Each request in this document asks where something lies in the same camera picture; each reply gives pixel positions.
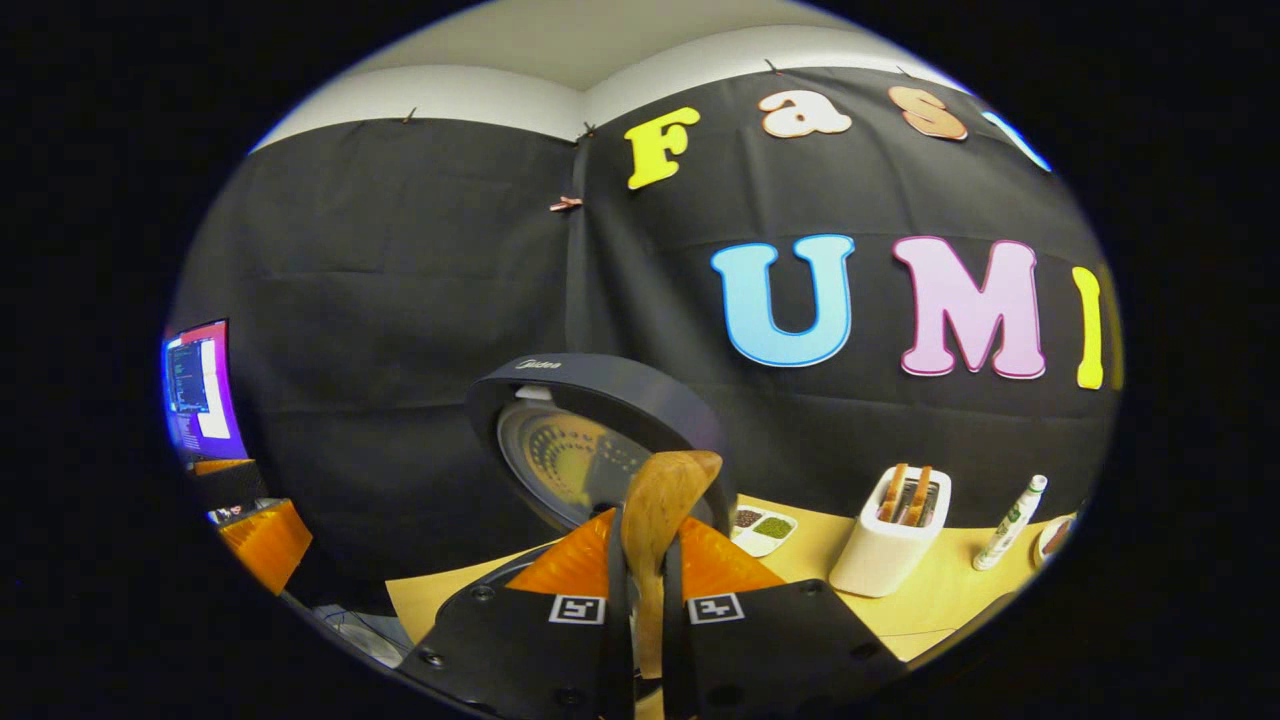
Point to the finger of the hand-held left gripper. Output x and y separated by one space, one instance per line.
225 487
265 545

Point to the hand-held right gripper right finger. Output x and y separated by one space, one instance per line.
675 660

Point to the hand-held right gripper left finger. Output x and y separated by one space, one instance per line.
618 660

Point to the wooden spoon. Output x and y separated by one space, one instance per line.
665 490

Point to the black silver rice cooker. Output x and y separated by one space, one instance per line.
600 385

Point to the computer monitor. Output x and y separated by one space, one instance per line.
205 400

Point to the white divided grain dish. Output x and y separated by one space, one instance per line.
772 528

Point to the white toaster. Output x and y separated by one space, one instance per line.
885 560

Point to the black backdrop cloth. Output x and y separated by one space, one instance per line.
400 300

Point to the bread slice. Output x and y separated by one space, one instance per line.
892 492
917 497

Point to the white bottle green label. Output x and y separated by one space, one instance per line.
1010 525

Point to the white round plate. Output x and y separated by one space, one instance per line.
1045 553

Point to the red meat piece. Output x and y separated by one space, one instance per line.
1060 535

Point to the pink cloth clip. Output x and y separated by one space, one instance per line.
565 204

